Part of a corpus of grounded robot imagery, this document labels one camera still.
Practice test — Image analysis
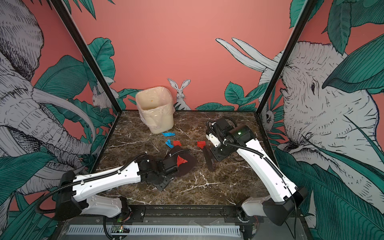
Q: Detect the brown hand brush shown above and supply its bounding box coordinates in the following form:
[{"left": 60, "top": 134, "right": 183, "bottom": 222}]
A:
[{"left": 203, "top": 146, "right": 216, "bottom": 172}]

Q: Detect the red paper scrap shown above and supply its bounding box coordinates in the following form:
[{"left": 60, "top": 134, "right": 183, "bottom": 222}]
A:
[
  {"left": 197, "top": 141, "right": 206, "bottom": 149},
  {"left": 177, "top": 155, "right": 188, "bottom": 167},
  {"left": 173, "top": 141, "right": 182, "bottom": 147}
]

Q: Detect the dark brown dustpan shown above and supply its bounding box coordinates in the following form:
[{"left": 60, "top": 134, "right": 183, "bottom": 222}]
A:
[{"left": 163, "top": 146, "right": 198, "bottom": 177}]

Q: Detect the blue paper scrap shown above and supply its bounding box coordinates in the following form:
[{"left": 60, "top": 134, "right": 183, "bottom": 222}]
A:
[
  {"left": 162, "top": 133, "right": 176, "bottom": 137},
  {"left": 166, "top": 140, "right": 174, "bottom": 149}
]

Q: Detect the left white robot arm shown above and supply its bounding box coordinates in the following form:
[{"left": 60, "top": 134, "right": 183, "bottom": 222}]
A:
[{"left": 54, "top": 154, "right": 182, "bottom": 222}]

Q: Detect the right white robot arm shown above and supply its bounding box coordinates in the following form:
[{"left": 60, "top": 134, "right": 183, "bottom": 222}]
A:
[{"left": 206, "top": 122, "right": 308, "bottom": 226}]

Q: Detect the cream bin with plastic liner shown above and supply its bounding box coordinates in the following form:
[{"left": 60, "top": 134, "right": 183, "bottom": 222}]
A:
[{"left": 136, "top": 87, "right": 175, "bottom": 134}]

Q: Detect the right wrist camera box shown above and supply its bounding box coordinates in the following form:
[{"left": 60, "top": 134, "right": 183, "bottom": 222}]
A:
[{"left": 206, "top": 133, "right": 221, "bottom": 148}]

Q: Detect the black front mounting rail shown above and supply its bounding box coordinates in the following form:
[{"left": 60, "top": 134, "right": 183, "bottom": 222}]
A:
[{"left": 59, "top": 204, "right": 304, "bottom": 224}]

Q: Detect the white slotted cable duct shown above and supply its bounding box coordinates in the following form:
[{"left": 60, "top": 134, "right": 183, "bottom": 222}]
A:
[{"left": 67, "top": 225, "right": 242, "bottom": 238}]

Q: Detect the right black frame post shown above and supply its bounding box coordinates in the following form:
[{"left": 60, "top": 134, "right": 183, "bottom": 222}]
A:
[{"left": 255, "top": 0, "right": 317, "bottom": 117}]

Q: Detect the black frame post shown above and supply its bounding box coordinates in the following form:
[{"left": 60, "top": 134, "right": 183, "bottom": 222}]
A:
[
  {"left": 255, "top": 0, "right": 317, "bottom": 117},
  {"left": 51, "top": 0, "right": 123, "bottom": 115}
]

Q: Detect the left black frame post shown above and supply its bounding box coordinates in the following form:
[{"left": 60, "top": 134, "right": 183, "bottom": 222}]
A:
[{"left": 51, "top": 0, "right": 123, "bottom": 115}]

